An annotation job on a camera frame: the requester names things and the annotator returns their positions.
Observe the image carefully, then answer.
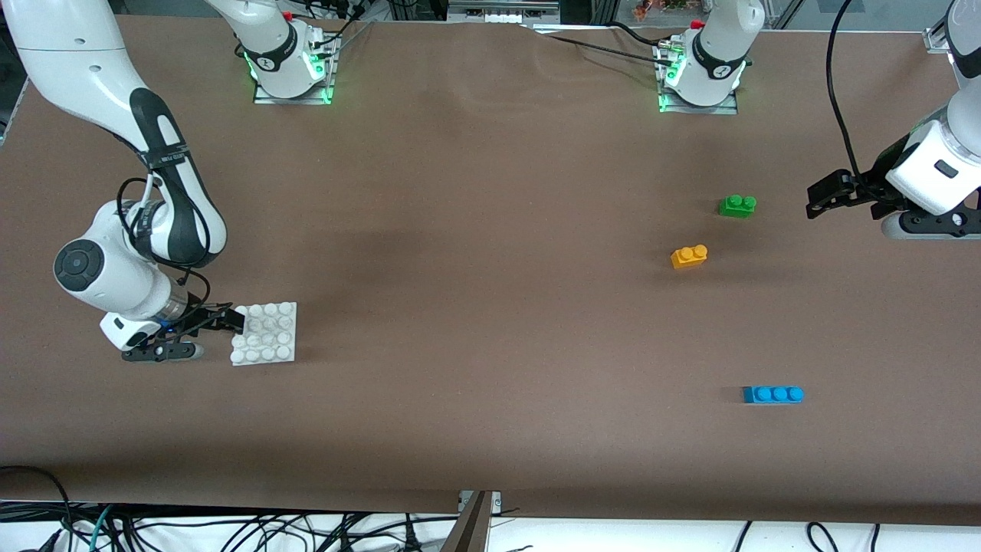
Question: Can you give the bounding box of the white studded base plate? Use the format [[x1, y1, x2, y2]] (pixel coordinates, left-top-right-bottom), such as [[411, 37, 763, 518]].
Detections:
[[231, 301, 298, 367]]

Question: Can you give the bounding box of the blue three-stud block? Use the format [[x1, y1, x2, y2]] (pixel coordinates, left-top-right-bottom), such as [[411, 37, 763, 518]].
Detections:
[[742, 385, 805, 405]]

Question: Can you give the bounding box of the brown table cover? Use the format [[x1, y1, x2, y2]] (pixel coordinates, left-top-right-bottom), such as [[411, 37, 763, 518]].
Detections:
[[0, 14, 981, 527]]

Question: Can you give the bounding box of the orange cluttered object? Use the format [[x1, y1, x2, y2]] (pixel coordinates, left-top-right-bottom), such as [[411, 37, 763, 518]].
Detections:
[[632, 0, 691, 20]]

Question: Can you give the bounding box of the aluminium profile bar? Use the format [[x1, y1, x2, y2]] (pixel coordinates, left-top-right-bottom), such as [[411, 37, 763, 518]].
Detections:
[[438, 491, 493, 552]]

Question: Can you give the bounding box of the grey metal device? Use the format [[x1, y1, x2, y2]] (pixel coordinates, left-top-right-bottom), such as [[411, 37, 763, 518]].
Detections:
[[447, 0, 560, 24]]

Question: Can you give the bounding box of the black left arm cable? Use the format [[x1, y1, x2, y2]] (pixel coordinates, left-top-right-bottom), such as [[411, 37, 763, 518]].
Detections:
[[826, 0, 909, 206]]

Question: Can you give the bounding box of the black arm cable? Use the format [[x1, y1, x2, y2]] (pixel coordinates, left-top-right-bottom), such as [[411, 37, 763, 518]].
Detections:
[[115, 176, 214, 309], [826, 0, 909, 206]]

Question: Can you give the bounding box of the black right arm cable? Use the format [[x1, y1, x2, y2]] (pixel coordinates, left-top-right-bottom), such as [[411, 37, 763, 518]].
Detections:
[[115, 176, 214, 309]]

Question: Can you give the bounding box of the black looped cable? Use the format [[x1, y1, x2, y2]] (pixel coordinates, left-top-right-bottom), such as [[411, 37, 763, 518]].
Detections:
[[0, 465, 74, 537]]

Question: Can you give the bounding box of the teal cable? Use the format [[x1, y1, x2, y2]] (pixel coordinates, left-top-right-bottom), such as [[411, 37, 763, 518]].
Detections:
[[71, 504, 116, 552]]

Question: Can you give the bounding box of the short black cable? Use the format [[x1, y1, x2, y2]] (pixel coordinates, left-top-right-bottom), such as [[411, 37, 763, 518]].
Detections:
[[609, 21, 671, 47]]

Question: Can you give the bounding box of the long black cable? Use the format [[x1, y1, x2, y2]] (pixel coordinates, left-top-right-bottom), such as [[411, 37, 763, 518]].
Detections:
[[536, 32, 675, 66]]

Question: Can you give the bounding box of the black cable bundle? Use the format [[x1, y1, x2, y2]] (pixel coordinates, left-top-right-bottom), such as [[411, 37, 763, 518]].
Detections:
[[310, 0, 376, 58]]

